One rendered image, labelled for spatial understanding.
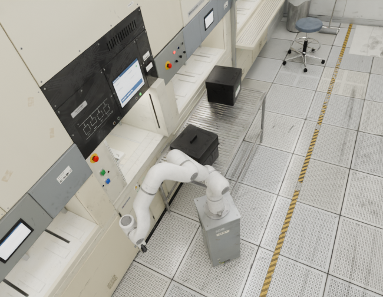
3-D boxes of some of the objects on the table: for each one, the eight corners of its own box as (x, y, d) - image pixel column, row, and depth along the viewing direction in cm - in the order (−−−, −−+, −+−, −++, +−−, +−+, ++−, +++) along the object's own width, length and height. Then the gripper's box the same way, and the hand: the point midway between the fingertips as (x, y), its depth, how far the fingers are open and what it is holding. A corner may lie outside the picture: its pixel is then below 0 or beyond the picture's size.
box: (233, 106, 295) (233, 85, 276) (207, 102, 305) (204, 81, 286) (242, 89, 311) (242, 68, 292) (216, 85, 321) (214, 65, 302)
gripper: (121, 227, 176) (129, 239, 189) (135, 248, 166) (144, 260, 179) (131, 219, 178) (139, 232, 191) (147, 240, 168) (154, 252, 181)
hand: (141, 245), depth 184 cm, fingers open, 8 cm apart
